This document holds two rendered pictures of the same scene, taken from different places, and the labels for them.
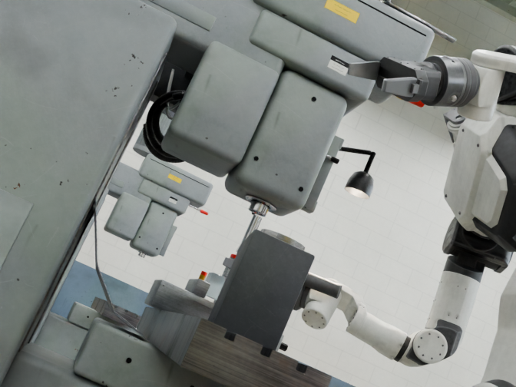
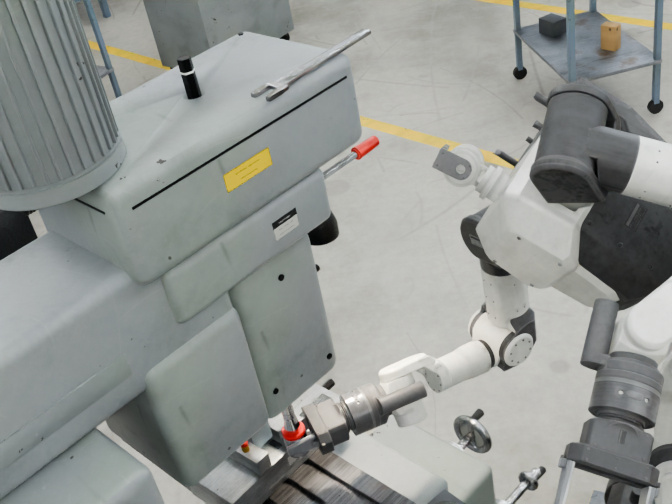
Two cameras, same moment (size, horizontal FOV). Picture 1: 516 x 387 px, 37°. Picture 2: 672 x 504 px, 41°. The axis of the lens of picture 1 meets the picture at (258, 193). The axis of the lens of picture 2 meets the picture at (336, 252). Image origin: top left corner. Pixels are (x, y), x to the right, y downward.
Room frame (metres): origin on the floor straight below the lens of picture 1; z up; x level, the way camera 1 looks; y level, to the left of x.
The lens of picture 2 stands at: (0.72, 0.52, 2.44)
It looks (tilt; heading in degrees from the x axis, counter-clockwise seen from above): 35 degrees down; 328
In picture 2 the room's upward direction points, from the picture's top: 12 degrees counter-clockwise
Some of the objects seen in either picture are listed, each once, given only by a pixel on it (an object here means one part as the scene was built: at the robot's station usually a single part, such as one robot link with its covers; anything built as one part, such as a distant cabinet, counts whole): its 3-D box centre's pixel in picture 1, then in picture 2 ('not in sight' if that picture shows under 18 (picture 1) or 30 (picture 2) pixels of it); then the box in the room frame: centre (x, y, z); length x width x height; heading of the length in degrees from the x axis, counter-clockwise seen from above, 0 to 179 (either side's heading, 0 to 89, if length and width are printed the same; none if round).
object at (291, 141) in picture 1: (284, 145); (252, 309); (1.90, -0.01, 1.47); 0.21 x 0.19 x 0.32; 8
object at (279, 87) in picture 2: (415, 18); (316, 62); (1.81, -0.19, 1.89); 0.24 x 0.04 x 0.01; 100
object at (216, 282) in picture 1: (215, 286); (251, 428); (2.03, 0.00, 1.08); 0.06 x 0.05 x 0.06; 11
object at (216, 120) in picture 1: (217, 112); (168, 372); (1.87, 0.18, 1.47); 0.24 x 0.19 x 0.26; 8
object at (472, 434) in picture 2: not in sight; (464, 442); (1.97, -0.51, 0.67); 0.16 x 0.12 x 0.12; 98
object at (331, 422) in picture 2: not in sight; (339, 419); (1.87, -0.12, 1.13); 0.13 x 0.12 x 0.10; 163
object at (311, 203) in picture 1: (320, 173); not in sight; (1.91, -0.13, 1.44); 0.04 x 0.04 x 0.21; 8
